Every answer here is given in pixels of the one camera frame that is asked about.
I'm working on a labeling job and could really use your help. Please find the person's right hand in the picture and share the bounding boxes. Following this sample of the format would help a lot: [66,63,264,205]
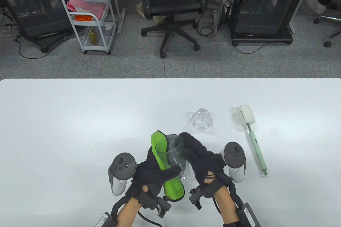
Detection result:
[178,132,232,210]

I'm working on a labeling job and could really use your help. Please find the person's left hand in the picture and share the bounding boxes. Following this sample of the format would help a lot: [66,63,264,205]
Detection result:
[130,145,182,218]

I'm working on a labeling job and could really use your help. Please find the green microfibre cloth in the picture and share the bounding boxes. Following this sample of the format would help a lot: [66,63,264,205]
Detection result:
[150,130,186,203]

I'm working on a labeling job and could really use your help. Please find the clear plastic shaker cup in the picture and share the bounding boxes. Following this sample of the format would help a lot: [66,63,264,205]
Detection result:
[155,134,191,181]

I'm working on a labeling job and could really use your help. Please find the clear plastic shaker lid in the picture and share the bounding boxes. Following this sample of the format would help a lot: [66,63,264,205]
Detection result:
[191,108,213,132]

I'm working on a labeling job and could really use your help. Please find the white sponge cup brush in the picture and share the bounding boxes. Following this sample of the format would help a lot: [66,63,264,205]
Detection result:
[236,104,268,177]

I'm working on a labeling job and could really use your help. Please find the person's left forearm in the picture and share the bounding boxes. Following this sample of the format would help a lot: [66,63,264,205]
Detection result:
[116,184,149,227]

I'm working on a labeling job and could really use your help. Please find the person's right forearm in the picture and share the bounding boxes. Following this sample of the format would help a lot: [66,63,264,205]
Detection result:
[213,187,241,227]

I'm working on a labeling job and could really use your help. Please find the grey black left controller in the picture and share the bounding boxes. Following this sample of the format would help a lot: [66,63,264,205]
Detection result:
[107,152,137,196]

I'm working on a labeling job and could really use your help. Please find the grey black controller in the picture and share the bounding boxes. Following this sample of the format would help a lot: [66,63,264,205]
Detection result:
[220,142,246,184]
[107,152,137,196]

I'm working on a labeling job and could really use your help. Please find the grey black right controller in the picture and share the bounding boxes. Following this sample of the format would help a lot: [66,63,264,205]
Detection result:
[220,142,246,184]

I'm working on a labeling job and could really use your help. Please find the white rolling cart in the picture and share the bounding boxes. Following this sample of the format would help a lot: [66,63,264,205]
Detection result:
[59,0,118,55]

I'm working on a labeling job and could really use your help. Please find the yellowish drink bottle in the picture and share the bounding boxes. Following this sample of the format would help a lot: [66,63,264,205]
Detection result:
[88,27,99,45]

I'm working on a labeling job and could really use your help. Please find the black equipment cabinet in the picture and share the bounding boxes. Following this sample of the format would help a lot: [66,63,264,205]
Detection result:
[0,0,78,53]
[229,0,306,47]

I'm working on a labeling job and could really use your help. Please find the pink cloth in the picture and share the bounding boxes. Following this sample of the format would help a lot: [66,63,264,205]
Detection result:
[66,0,106,20]

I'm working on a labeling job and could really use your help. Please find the grey chair base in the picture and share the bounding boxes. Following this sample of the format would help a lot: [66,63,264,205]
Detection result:
[313,15,341,48]

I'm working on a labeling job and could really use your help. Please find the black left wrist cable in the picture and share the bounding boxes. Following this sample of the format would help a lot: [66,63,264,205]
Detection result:
[137,211,162,227]

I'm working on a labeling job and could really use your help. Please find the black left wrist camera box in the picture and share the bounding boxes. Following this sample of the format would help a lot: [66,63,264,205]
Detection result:
[94,212,118,227]

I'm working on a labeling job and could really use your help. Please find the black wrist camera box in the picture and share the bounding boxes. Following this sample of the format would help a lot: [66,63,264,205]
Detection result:
[236,202,262,227]
[94,212,118,227]

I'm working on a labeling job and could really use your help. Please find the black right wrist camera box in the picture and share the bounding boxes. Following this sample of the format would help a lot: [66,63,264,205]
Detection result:
[236,202,262,227]

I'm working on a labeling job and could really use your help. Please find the black floor cable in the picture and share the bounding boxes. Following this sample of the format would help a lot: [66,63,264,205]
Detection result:
[234,42,269,55]
[0,6,67,60]

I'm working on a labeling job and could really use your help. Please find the black cable bundle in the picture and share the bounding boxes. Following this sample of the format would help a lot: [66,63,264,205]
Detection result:
[197,0,235,38]

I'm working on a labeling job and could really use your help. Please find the aluminium frame post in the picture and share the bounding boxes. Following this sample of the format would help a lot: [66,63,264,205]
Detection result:
[103,0,126,35]
[289,0,317,35]

